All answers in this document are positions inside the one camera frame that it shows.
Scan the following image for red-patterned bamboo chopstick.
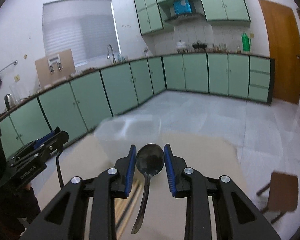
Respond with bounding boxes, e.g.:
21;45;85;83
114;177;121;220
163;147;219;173
115;179;142;234

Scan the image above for orange-red bamboo chopstick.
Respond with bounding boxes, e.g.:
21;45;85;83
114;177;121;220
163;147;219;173
115;179;143;239

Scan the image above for black spoon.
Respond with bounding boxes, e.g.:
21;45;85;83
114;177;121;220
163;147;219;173
131;144;165;234

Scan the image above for green lower kitchen cabinets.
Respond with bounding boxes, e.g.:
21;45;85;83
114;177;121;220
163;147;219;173
0;53;275;156

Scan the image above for green kitchen cabinets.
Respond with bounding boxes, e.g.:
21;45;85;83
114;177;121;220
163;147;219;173
134;0;251;35
0;53;275;156

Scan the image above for chrome kitchen faucet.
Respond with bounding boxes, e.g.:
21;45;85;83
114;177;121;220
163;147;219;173
107;44;116;64

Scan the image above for green upper kitchen cabinets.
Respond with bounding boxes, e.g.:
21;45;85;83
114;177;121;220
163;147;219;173
134;0;251;35

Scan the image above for white two-compartment utensil holder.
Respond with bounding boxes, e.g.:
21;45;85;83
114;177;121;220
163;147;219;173
94;114;162;163

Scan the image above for clear glass jug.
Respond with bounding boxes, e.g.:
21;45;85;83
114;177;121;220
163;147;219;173
10;81;30;105

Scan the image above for steel electric kettle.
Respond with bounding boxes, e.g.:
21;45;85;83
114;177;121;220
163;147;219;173
4;93;16;111

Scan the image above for white window blind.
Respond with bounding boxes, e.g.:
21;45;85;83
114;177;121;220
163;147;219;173
42;0;121;66

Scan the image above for brown wooden stool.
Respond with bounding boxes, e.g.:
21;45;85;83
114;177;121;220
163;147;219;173
257;171;299;225

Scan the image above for white cooking pot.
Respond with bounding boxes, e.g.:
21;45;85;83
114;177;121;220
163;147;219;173
176;40;187;53

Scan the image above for black wok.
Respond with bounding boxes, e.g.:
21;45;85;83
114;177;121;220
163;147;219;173
192;41;207;53

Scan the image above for green thermos flask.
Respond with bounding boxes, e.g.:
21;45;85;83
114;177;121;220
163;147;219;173
241;31;252;53

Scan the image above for brown wooden door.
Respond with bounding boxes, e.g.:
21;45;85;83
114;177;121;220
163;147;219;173
259;0;300;104

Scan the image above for chrome towel rail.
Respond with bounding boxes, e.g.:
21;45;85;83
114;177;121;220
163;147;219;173
0;60;18;72

